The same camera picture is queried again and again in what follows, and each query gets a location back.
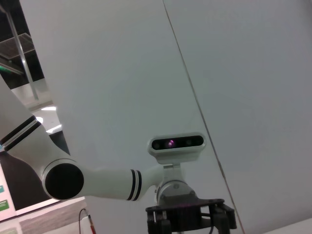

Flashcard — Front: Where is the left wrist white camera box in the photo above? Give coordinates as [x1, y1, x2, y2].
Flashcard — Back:
[147, 132, 206, 175]

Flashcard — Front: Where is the grey metal frame pole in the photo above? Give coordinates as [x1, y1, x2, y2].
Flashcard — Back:
[0, 3, 39, 101]

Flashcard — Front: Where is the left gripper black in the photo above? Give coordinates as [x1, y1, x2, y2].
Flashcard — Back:
[145, 198, 237, 234]

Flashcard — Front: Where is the red probe with black wire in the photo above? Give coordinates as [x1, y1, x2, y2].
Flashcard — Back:
[78, 208, 98, 234]

